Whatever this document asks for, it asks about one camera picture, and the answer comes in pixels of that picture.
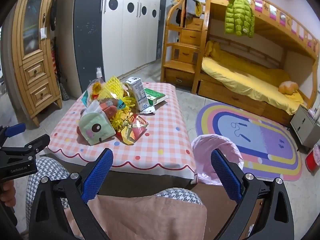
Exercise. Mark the red snack wrapper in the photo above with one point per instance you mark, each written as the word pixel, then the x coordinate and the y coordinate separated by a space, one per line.
pixel 132 130

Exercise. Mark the wooden glass-door cabinet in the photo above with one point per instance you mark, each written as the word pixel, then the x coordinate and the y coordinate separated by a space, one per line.
pixel 32 57

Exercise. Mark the green cartoon tissue pouch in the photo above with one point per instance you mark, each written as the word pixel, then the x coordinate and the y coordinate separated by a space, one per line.
pixel 94 125

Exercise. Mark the clear snack bag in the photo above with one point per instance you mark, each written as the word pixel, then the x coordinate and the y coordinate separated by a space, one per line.
pixel 92 92

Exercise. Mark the green puffer jacket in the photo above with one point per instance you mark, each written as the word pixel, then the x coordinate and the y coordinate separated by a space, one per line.
pixel 239 18

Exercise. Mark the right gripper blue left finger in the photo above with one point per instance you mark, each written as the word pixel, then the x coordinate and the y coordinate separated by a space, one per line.
pixel 94 174

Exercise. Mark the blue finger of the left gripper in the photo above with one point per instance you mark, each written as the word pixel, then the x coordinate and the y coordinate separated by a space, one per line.
pixel 12 131
pixel 39 144

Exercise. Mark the grey nightstand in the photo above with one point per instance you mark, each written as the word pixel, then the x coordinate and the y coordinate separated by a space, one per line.
pixel 306 129

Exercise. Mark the wooden bunk bed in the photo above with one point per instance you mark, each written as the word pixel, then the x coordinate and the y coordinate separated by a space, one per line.
pixel 280 42

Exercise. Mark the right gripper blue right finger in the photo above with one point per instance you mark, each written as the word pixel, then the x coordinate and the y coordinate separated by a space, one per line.
pixel 230 181

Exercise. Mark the white grey wardrobe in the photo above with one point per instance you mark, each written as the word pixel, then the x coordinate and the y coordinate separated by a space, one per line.
pixel 117 36

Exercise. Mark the clothes pile on stairs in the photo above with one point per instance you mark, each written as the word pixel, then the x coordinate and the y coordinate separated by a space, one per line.
pixel 194 8

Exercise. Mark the yellow foam fruit net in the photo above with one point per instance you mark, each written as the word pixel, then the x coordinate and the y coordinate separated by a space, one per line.
pixel 115 91

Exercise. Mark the green medicine box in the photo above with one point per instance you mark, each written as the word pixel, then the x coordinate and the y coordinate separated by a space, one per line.
pixel 154 97

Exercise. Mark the white spray bottle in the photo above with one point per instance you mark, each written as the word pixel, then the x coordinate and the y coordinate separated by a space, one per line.
pixel 99 74

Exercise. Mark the pink checkered tablecloth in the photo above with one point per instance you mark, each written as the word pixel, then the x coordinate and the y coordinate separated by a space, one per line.
pixel 155 144

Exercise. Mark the wooden stair drawers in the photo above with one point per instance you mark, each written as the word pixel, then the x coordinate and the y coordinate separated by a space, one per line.
pixel 181 46

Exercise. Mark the person's left hand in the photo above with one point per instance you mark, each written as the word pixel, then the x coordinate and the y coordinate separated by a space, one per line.
pixel 8 194

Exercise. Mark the white milk carton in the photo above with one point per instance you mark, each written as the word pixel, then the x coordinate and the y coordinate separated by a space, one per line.
pixel 136 88

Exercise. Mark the orange plush toy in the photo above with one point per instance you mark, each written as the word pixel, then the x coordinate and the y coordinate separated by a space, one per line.
pixel 288 87

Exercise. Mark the yellow bed sheet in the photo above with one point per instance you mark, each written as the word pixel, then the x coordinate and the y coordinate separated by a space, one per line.
pixel 256 82

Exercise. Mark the rainbow oval rug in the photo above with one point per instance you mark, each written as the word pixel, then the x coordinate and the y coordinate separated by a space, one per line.
pixel 267 148

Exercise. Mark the red trash bin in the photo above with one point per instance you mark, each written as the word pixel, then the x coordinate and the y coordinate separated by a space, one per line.
pixel 312 159

